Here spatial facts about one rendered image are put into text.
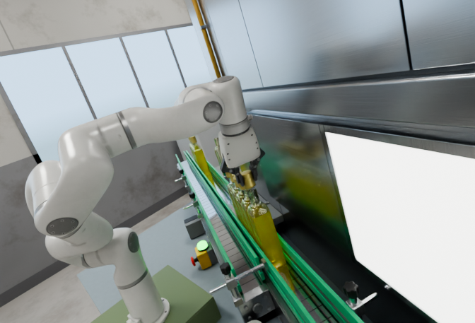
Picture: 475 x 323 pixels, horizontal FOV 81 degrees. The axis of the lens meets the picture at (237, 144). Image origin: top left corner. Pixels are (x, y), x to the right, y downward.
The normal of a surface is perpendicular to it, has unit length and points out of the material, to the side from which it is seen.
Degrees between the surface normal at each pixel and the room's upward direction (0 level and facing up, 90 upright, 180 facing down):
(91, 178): 111
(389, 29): 90
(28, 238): 90
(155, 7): 90
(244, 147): 106
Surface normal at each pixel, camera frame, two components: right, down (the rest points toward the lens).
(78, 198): 0.49, 0.56
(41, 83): 0.65, -0.01
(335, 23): -0.91, 0.36
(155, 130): -0.21, 0.55
